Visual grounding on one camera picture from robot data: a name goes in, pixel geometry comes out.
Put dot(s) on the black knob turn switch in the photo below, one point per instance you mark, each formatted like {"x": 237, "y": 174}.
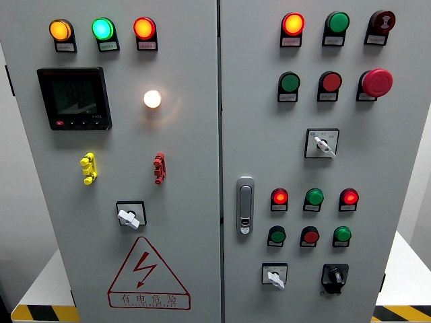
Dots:
{"x": 335, "y": 276}

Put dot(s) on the pale grey cabinet door with display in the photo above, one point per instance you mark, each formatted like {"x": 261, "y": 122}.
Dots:
{"x": 185, "y": 168}

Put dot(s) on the silver door lock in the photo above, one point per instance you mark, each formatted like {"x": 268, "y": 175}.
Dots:
{"x": 245, "y": 205}

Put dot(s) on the small red lit lamp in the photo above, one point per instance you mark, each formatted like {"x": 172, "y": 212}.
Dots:
{"x": 349, "y": 196}
{"x": 280, "y": 196}

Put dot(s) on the small label plate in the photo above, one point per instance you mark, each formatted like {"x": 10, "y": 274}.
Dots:
{"x": 279, "y": 208}
{"x": 147, "y": 44}
{"x": 287, "y": 97}
{"x": 327, "y": 96}
{"x": 365, "y": 96}
{"x": 274, "y": 244}
{"x": 107, "y": 45}
{"x": 332, "y": 40}
{"x": 311, "y": 208}
{"x": 375, "y": 39}
{"x": 340, "y": 244}
{"x": 347, "y": 208}
{"x": 65, "y": 47}
{"x": 291, "y": 41}
{"x": 307, "y": 244}

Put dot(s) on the white lit lamp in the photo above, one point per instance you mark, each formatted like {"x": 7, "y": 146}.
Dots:
{"x": 152, "y": 99}

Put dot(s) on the small green push button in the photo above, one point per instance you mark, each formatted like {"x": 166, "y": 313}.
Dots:
{"x": 277, "y": 235}

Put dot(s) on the small green lamp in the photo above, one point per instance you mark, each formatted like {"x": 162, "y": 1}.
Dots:
{"x": 342, "y": 234}
{"x": 314, "y": 196}

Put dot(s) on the large green push button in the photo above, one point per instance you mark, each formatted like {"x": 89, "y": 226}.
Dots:
{"x": 290, "y": 82}

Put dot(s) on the small red push button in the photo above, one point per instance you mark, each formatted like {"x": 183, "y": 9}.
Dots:
{"x": 310, "y": 235}

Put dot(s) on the red warning triangle sign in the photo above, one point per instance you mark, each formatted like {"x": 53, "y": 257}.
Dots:
{"x": 144, "y": 266}

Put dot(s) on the large red push button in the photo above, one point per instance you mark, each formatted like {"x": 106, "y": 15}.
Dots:
{"x": 331, "y": 82}

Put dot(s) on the large orange-red lit lamp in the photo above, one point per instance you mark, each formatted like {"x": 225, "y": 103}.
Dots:
{"x": 144, "y": 28}
{"x": 293, "y": 24}

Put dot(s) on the pale grey cabinet door with lock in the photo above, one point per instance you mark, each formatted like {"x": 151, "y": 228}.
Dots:
{"x": 370, "y": 168}

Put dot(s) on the black display meter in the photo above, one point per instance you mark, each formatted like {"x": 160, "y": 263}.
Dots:
{"x": 74, "y": 97}

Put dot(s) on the green lit round lamp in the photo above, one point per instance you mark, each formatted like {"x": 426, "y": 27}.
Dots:
{"x": 103, "y": 29}

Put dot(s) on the large red stop button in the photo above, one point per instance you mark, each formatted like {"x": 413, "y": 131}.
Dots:
{"x": 377, "y": 82}

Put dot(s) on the large unlit green lamp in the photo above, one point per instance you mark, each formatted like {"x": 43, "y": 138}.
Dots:
{"x": 337, "y": 22}

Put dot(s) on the black door hinge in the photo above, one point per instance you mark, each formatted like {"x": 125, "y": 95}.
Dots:
{"x": 73, "y": 297}
{"x": 382, "y": 282}
{"x": 10, "y": 80}

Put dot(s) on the yellow lit round lamp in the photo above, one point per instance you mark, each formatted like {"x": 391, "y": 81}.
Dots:
{"x": 60, "y": 30}

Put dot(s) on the dark red buzzer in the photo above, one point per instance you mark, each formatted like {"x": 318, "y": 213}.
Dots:
{"x": 382, "y": 22}

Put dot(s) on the black yellow striped tape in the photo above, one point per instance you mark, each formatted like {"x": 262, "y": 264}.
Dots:
{"x": 43, "y": 313}
{"x": 400, "y": 314}

